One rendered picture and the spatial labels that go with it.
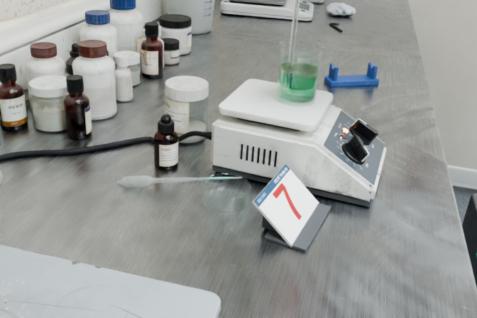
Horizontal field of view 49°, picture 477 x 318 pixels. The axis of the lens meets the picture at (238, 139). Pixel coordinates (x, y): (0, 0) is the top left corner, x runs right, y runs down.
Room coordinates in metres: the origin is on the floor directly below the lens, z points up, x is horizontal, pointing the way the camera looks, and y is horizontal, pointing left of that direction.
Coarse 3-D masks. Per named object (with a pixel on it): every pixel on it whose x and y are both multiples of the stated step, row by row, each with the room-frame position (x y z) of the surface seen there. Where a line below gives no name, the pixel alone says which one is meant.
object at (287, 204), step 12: (288, 180) 0.50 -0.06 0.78; (276, 192) 0.47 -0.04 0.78; (288, 192) 0.48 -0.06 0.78; (300, 192) 0.50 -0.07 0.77; (264, 204) 0.44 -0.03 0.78; (276, 204) 0.46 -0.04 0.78; (288, 204) 0.47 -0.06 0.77; (300, 204) 0.48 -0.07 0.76; (276, 216) 0.44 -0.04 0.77; (288, 216) 0.45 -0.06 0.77; (300, 216) 0.46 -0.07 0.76; (288, 228) 0.44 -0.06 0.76
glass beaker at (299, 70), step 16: (288, 48) 0.59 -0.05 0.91; (304, 48) 0.63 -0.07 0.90; (320, 48) 0.61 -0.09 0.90; (288, 64) 0.59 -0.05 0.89; (304, 64) 0.58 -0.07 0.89; (320, 64) 0.60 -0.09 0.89; (288, 80) 0.59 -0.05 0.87; (304, 80) 0.58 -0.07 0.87; (288, 96) 0.58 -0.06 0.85; (304, 96) 0.58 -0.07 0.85
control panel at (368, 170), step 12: (336, 120) 0.60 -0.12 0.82; (348, 120) 0.62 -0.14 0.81; (336, 132) 0.57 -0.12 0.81; (324, 144) 0.53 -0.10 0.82; (336, 144) 0.54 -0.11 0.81; (372, 144) 0.59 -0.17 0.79; (384, 144) 0.61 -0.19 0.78; (336, 156) 0.52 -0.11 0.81; (372, 156) 0.56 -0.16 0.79; (360, 168) 0.52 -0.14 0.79; (372, 168) 0.54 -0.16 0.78; (372, 180) 0.51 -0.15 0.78
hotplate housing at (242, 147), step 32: (224, 128) 0.56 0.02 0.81; (256, 128) 0.55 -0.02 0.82; (288, 128) 0.55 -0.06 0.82; (320, 128) 0.56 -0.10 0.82; (224, 160) 0.55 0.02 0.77; (256, 160) 0.54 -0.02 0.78; (288, 160) 0.53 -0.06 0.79; (320, 160) 0.52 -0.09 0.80; (320, 192) 0.52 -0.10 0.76; (352, 192) 0.51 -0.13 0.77
